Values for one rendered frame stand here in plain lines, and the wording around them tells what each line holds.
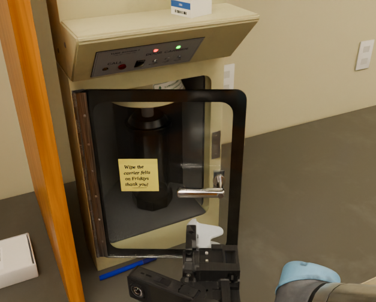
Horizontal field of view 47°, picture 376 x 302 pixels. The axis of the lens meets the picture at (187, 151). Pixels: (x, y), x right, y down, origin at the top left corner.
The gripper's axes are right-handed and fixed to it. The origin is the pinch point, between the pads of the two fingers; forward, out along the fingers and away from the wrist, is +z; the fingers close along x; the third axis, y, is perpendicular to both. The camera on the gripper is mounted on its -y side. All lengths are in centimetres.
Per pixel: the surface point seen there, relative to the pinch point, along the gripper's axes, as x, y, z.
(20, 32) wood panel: 32.0, -24.0, 3.3
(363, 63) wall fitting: -7, 67, 107
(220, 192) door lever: 0.7, 5.7, 8.8
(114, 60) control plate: 25.3, -12.5, 11.5
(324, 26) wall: 10, 47, 98
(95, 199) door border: -4.8, -19.5, 13.7
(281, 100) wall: -16, 33, 91
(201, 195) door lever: 0.1, 2.0, 8.7
